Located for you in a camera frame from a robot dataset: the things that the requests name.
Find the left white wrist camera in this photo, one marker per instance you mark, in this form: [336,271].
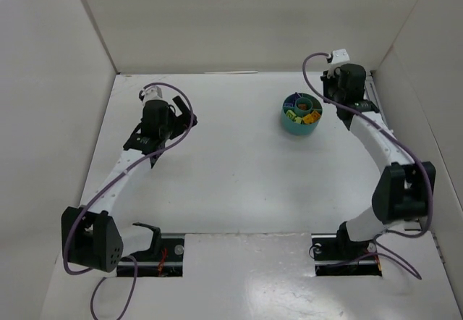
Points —
[151,93]

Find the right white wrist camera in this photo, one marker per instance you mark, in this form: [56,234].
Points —
[336,59]

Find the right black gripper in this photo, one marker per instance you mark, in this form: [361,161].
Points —
[329,88]

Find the green square lego brick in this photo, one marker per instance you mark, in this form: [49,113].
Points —
[290,114]

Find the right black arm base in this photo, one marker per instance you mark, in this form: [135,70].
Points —
[334,254]

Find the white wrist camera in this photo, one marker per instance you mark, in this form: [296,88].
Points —
[151,93]
[336,59]

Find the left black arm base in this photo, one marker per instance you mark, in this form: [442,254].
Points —
[147,252]

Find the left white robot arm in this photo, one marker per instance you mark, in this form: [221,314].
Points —
[96,236]

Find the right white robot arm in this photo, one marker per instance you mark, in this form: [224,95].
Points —
[366,226]

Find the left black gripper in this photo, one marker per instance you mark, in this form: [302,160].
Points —
[179,116]

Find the yellow orange lego brick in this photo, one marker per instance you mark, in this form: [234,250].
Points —
[311,118]

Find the teal divided round container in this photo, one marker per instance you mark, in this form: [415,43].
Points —
[302,129]

